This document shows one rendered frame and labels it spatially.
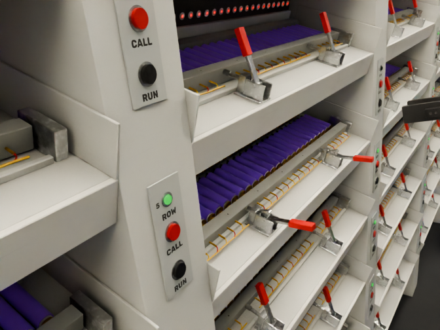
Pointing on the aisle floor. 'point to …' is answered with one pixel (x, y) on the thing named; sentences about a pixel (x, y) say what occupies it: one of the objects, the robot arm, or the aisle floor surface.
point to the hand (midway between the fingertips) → (427, 109)
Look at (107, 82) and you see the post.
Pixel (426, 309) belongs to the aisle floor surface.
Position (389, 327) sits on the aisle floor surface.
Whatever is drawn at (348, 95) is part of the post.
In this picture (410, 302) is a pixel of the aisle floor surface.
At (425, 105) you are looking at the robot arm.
